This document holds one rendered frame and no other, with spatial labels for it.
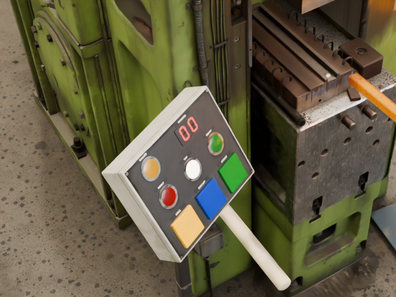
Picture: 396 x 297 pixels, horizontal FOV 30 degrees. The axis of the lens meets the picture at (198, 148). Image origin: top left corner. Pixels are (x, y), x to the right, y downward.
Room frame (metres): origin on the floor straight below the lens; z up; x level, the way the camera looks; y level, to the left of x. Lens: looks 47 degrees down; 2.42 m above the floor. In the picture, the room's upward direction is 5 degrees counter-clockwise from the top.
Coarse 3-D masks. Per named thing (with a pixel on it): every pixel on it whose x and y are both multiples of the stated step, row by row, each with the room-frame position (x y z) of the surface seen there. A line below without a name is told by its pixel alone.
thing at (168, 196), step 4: (168, 188) 1.12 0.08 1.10; (164, 192) 1.11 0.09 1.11; (168, 192) 1.11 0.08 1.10; (172, 192) 1.12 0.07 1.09; (164, 196) 1.10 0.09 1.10; (168, 196) 1.11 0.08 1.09; (172, 196) 1.11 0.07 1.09; (164, 200) 1.10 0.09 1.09; (168, 200) 1.10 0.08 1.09; (172, 200) 1.10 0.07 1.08; (168, 204) 1.09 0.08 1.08
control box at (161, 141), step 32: (192, 96) 1.33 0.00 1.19; (160, 128) 1.23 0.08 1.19; (224, 128) 1.31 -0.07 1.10; (128, 160) 1.14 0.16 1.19; (160, 160) 1.16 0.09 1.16; (224, 160) 1.25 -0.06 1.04; (128, 192) 1.09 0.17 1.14; (160, 192) 1.11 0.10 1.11; (192, 192) 1.15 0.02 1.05; (224, 192) 1.19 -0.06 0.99; (160, 224) 1.05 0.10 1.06; (160, 256) 1.05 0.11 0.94
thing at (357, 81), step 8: (352, 80) 1.48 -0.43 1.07; (360, 80) 1.48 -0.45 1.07; (360, 88) 1.45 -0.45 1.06; (368, 88) 1.44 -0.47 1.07; (376, 88) 1.44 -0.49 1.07; (368, 96) 1.42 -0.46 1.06; (376, 96) 1.41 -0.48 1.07; (384, 96) 1.40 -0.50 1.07; (376, 104) 1.39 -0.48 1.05; (384, 104) 1.37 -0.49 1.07; (392, 104) 1.37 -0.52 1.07; (384, 112) 1.36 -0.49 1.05; (392, 112) 1.34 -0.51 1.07
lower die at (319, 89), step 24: (264, 24) 1.84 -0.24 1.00; (288, 24) 1.84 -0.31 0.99; (264, 48) 1.75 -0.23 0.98; (288, 48) 1.73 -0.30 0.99; (312, 48) 1.72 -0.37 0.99; (288, 72) 1.63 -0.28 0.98; (312, 72) 1.61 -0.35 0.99; (336, 72) 1.59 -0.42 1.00; (288, 96) 1.56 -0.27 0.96; (312, 96) 1.55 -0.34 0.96
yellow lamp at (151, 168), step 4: (148, 160) 1.15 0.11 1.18; (152, 160) 1.15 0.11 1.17; (144, 164) 1.13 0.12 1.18; (148, 164) 1.14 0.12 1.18; (152, 164) 1.14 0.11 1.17; (156, 164) 1.15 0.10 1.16; (144, 168) 1.13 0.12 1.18; (148, 168) 1.13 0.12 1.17; (152, 168) 1.14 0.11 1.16; (156, 168) 1.14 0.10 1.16; (144, 172) 1.12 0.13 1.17; (148, 172) 1.12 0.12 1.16; (152, 172) 1.13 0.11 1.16; (156, 172) 1.13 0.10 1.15; (148, 176) 1.12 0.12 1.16; (152, 176) 1.12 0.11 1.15
